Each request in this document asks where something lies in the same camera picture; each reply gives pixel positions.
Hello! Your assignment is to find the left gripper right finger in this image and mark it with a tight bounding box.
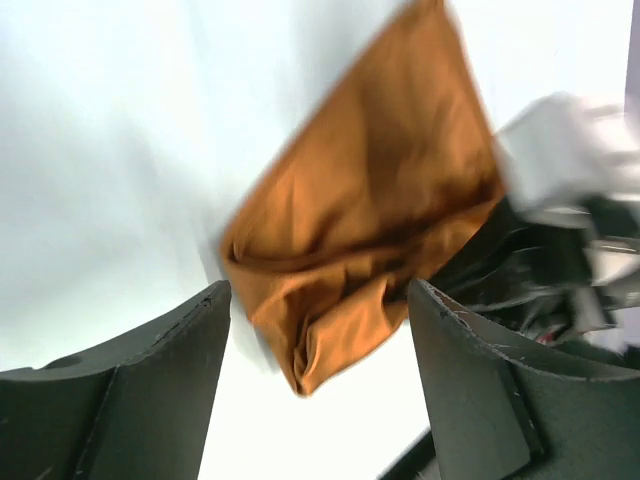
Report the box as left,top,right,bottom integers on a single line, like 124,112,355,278
408,280,639,479

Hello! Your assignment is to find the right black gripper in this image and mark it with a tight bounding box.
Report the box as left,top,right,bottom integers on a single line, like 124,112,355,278
430,197,639,345

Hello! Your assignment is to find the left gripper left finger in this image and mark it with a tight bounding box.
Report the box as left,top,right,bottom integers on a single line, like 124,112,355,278
1,281,231,480

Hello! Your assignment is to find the orange satin napkin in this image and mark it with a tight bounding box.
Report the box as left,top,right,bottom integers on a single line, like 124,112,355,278
220,1,503,396

